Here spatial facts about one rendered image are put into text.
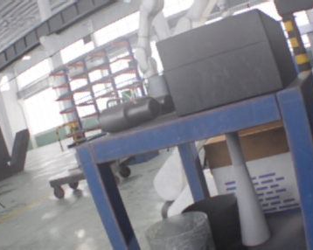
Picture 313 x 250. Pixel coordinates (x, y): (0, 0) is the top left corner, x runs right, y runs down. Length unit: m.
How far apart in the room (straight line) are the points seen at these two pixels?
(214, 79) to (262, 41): 0.10
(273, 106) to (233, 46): 0.10
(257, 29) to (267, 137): 0.51
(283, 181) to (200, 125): 0.52
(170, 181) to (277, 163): 1.14
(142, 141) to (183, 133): 0.07
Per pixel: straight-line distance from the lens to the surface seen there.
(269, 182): 1.02
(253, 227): 0.83
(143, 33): 1.80
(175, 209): 1.91
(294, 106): 0.49
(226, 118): 0.51
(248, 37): 0.51
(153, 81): 0.83
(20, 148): 11.94
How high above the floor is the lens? 0.78
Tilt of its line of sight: 4 degrees down
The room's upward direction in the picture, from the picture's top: 17 degrees counter-clockwise
